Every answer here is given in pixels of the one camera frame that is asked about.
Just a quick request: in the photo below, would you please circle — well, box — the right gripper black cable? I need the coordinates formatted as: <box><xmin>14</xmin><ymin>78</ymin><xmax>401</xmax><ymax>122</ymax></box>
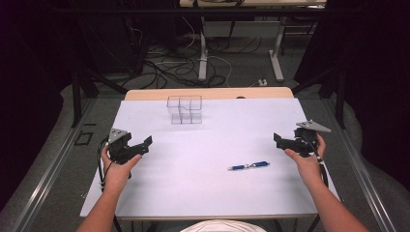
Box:
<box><xmin>299</xmin><ymin>133</ymin><xmax>330</xmax><ymax>189</ymax></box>

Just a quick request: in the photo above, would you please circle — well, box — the person's white shirt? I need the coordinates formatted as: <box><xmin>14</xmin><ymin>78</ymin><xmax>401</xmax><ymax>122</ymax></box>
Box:
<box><xmin>180</xmin><ymin>219</ymin><xmax>268</xmax><ymax>232</ymax></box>

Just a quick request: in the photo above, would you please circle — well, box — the black metal stand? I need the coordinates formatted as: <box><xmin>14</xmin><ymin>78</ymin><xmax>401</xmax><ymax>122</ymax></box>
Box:
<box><xmin>70</xmin><ymin>62</ymin><xmax>130</xmax><ymax>129</ymax></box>
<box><xmin>291</xmin><ymin>62</ymin><xmax>347</xmax><ymax>130</ymax></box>

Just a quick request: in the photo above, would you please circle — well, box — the white desk with metal legs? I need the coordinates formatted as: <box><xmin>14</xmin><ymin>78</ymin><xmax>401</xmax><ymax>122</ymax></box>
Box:
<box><xmin>179</xmin><ymin>0</ymin><xmax>327</xmax><ymax>83</ymax></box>

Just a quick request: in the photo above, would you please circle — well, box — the person's left hand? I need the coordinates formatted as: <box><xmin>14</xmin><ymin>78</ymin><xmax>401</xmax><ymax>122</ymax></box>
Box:
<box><xmin>101</xmin><ymin>144</ymin><xmax>143</xmax><ymax>191</ymax></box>

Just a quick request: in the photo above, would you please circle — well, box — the white floor cable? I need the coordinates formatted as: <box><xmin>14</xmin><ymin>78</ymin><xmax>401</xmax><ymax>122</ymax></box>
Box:
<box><xmin>206</xmin><ymin>55</ymin><xmax>234</xmax><ymax>89</ymax></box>

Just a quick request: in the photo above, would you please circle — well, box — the person's right hand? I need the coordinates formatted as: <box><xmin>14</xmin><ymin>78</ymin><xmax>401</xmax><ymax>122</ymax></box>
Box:
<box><xmin>283</xmin><ymin>133</ymin><xmax>327</xmax><ymax>188</ymax></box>

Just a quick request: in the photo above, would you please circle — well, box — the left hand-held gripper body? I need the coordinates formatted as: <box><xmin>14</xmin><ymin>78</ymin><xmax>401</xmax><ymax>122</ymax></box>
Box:
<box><xmin>107</xmin><ymin>128</ymin><xmax>143</xmax><ymax>165</ymax></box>

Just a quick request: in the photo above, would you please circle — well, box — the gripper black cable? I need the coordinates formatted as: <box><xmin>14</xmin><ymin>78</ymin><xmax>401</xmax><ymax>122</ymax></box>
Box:
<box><xmin>299</xmin><ymin>133</ymin><xmax>330</xmax><ymax>189</ymax></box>
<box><xmin>97</xmin><ymin>136</ymin><xmax>114</xmax><ymax>193</ymax></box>

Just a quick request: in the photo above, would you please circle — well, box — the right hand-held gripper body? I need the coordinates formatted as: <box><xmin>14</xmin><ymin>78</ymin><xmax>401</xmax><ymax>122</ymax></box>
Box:
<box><xmin>282</xmin><ymin>119</ymin><xmax>333</xmax><ymax>159</ymax></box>

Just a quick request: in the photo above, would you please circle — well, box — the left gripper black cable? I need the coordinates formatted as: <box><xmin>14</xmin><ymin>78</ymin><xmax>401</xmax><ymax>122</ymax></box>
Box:
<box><xmin>97</xmin><ymin>136</ymin><xmax>114</xmax><ymax>193</ymax></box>

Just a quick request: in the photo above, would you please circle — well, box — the tangle of black floor cables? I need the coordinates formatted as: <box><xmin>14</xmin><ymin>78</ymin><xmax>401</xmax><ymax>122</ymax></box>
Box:
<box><xmin>120</xmin><ymin>27</ymin><xmax>264</xmax><ymax>91</ymax></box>

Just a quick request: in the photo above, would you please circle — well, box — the blue pen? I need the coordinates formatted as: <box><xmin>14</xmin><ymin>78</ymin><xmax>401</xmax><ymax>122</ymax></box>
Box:
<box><xmin>227</xmin><ymin>160</ymin><xmax>271</xmax><ymax>171</ymax></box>

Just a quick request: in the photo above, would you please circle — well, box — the clear acrylic organizer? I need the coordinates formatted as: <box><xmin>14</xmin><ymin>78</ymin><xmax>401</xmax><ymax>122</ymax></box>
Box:
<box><xmin>165</xmin><ymin>95</ymin><xmax>203</xmax><ymax>126</ymax></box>

